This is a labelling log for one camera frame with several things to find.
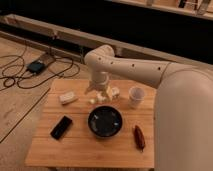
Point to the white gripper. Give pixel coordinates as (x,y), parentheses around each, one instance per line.
(99,82)

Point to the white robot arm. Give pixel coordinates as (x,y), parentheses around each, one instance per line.
(183,107)

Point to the black ceramic bowl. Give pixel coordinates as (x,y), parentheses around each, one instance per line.
(105,121)

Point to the dark red bottle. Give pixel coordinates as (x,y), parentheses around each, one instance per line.
(139,138)

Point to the white plastic cup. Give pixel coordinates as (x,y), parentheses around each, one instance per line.
(136,96)

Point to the white rectangular sponge block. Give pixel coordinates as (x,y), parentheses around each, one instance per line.
(68,97)

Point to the wooden table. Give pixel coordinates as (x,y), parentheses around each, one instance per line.
(79,147)

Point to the black rectangular remote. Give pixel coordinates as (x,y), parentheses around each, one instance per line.
(61,127)

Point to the blue power adapter box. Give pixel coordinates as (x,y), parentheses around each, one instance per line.
(36,67)

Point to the wooden wall rail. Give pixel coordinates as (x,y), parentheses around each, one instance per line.
(93,41)

